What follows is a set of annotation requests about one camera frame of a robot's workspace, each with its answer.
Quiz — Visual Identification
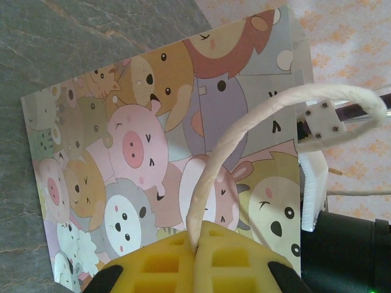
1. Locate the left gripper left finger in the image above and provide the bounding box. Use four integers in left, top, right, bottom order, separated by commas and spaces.
90, 230, 196, 293

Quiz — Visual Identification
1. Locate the animal print paper bag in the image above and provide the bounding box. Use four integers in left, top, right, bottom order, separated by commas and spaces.
20, 5, 391, 293

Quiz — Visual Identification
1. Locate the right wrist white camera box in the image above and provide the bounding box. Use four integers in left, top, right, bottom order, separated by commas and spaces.
294, 97, 348, 233

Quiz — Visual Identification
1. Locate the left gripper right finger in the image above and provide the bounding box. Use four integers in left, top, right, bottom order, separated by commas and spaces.
195, 221, 312, 293

